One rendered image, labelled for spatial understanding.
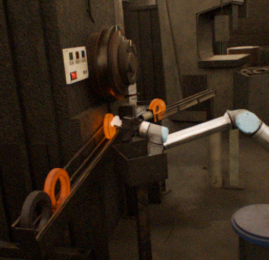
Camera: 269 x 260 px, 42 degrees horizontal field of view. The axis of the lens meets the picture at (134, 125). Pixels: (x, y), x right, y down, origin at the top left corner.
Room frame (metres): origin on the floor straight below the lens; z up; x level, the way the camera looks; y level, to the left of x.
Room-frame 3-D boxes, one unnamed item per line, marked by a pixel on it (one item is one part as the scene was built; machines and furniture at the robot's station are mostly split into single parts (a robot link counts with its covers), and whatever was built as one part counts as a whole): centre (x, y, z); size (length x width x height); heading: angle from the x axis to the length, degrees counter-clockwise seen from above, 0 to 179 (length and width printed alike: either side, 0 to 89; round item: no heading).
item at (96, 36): (2.31, 0.17, 1.12); 0.47 x 0.10 x 0.47; 164
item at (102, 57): (2.29, 0.09, 1.11); 0.47 x 0.06 x 0.47; 164
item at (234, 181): (2.74, -0.80, 0.31); 0.24 x 0.16 x 0.62; 164
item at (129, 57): (2.26, 0.00, 1.11); 0.28 x 0.06 x 0.28; 164
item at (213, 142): (2.74, -0.64, 0.26); 0.12 x 0.12 x 0.52
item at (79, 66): (2.00, 0.29, 1.15); 0.26 x 0.02 x 0.18; 164
